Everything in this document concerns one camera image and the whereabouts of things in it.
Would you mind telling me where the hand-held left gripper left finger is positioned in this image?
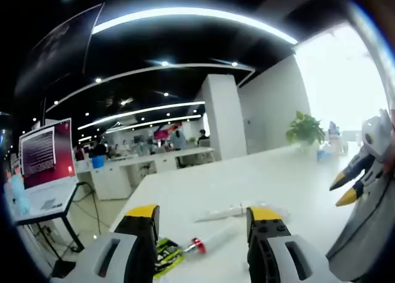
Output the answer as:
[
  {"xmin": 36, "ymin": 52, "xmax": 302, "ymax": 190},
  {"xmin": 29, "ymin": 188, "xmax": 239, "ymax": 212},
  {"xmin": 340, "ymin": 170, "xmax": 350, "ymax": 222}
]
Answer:
[{"xmin": 73, "ymin": 204, "xmax": 161, "ymax": 283}]

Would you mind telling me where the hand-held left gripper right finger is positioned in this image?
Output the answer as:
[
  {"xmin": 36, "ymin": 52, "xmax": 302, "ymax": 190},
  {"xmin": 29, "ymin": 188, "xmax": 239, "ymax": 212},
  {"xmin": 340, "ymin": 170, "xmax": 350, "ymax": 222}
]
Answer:
[{"xmin": 245, "ymin": 205, "xmax": 334, "ymax": 283}]

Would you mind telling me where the green black skincare sachet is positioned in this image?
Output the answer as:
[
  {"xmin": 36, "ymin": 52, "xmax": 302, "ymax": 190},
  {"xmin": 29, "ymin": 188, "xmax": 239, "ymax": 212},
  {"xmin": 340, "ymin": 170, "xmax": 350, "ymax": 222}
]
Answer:
[{"xmin": 153, "ymin": 237, "xmax": 186, "ymax": 280}]

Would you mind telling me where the red collar pump skincare bottle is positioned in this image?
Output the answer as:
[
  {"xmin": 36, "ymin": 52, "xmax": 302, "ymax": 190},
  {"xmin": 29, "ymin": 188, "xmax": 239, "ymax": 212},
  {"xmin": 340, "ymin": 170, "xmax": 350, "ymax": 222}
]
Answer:
[{"xmin": 181, "ymin": 219, "xmax": 249, "ymax": 256}]

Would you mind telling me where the white skincare tube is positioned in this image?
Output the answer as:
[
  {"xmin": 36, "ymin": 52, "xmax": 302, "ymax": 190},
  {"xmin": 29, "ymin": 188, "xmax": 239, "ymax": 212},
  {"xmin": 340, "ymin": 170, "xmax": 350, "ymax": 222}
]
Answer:
[{"xmin": 194, "ymin": 206, "xmax": 247, "ymax": 224}]

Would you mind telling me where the person's right hand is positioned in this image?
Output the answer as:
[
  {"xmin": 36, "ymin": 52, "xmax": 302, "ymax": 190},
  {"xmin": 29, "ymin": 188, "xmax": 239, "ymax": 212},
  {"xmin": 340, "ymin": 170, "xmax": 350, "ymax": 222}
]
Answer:
[{"xmin": 382, "ymin": 110, "xmax": 395, "ymax": 173}]

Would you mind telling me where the white purple tabletop object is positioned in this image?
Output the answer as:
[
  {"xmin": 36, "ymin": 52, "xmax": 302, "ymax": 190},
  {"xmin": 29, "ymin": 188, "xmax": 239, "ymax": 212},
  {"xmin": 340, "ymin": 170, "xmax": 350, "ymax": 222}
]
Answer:
[{"xmin": 326, "ymin": 121, "xmax": 343, "ymax": 156}]

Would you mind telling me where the black laptop stand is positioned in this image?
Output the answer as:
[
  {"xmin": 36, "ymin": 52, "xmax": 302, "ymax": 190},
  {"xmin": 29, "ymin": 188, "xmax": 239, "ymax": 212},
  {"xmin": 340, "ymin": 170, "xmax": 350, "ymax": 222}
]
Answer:
[{"xmin": 14, "ymin": 181, "xmax": 86, "ymax": 262}]

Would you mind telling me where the green potted plant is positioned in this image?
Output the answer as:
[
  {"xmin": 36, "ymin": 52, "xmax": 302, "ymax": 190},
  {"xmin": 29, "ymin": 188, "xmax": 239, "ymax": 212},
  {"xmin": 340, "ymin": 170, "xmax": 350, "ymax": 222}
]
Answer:
[{"xmin": 285, "ymin": 110, "xmax": 326, "ymax": 150}]

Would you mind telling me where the row of white office desks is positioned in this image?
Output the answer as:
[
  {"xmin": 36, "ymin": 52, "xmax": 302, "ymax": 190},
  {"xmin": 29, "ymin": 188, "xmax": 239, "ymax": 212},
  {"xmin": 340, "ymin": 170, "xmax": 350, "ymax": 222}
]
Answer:
[{"xmin": 75, "ymin": 147, "xmax": 215, "ymax": 200}]

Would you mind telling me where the blue bin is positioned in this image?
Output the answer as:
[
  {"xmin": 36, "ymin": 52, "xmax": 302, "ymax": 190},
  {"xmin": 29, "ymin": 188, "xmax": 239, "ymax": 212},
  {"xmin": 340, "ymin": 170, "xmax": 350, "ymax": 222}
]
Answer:
[{"xmin": 90, "ymin": 155, "xmax": 106, "ymax": 170}]

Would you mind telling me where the light blue packet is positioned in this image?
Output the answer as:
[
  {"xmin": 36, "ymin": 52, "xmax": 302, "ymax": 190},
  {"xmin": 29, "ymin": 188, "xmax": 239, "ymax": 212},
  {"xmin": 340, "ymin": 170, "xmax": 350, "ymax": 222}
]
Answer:
[{"xmin": 5, "ymin": 174, "xmax": 31, "ymax": 216}]

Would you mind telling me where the white laptop with red screen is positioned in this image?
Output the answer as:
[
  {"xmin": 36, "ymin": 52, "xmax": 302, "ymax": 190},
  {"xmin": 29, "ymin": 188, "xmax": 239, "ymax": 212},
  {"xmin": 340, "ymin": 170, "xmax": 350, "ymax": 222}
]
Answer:
[{"xmin": 18, "ymin": 118, "xmax": 78, "ymax": 218}]

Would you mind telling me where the white building column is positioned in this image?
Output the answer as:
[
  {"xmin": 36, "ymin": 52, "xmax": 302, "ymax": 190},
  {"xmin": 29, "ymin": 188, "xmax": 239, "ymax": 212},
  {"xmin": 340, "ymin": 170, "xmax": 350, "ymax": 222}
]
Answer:
[{"xmin": 200, "ymin": 74, "xmax": 247, "ymax": 161}]

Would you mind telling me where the long ceiling light strip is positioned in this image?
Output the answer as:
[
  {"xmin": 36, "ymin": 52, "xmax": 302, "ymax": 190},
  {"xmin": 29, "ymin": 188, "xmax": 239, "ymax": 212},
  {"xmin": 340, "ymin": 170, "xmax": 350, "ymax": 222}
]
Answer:
[{"xmin": 92, "ymin": 7, "xmax": 299, "ymax": 45}]

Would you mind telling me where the black laptop power cable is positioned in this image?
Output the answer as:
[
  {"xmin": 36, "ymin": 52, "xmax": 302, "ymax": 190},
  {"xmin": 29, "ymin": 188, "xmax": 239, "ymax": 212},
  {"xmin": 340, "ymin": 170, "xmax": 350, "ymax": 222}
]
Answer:
[{"xmin": 76, "ymin": 181, "xmax": 102, "ymax": 231}]

